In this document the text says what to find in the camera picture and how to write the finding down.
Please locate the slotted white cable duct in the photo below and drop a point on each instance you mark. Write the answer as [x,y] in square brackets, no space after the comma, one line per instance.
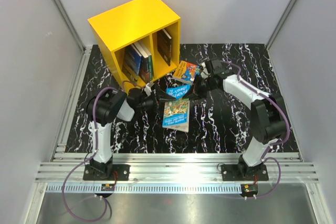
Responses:
[150,188]

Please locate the orange 130-storey treehouse book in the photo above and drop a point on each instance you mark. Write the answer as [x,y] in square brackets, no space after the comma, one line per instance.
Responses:
[186,72]

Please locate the blue Animal Farm book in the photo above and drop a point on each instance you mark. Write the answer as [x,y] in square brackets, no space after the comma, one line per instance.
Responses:
[131,63]

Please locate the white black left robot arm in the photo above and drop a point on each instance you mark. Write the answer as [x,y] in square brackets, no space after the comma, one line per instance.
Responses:
[102,110]

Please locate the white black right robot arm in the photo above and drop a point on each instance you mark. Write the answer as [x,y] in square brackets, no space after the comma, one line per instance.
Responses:
[269,124]

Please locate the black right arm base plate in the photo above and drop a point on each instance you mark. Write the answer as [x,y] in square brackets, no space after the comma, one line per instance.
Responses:
[240,172]

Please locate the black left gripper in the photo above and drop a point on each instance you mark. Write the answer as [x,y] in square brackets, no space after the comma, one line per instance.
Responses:
[164,97]

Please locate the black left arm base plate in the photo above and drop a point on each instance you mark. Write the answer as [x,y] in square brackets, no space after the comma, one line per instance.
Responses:
[120,172]

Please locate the yellow two-compartment shelf box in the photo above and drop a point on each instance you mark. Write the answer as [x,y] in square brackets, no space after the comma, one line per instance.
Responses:
[133,21]

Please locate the green 104-storey treehouse book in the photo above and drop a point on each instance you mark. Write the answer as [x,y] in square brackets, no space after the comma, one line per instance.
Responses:
[150,62]

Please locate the dark Tale of Two Cities book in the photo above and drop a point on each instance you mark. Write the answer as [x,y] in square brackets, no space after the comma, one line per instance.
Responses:
[143,53]

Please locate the aluminium frame rail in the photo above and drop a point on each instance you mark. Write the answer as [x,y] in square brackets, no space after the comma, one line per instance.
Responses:
[182,168]

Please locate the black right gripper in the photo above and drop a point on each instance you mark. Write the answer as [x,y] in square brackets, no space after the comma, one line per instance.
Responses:
[196,94]

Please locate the dark Three book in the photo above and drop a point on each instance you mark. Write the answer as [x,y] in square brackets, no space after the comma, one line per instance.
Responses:
[164,45]

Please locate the light blue treehouse book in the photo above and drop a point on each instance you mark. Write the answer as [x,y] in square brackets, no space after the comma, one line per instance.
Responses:
[176,113]

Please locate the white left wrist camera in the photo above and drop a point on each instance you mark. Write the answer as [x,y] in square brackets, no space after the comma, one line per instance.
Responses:
[148,88]

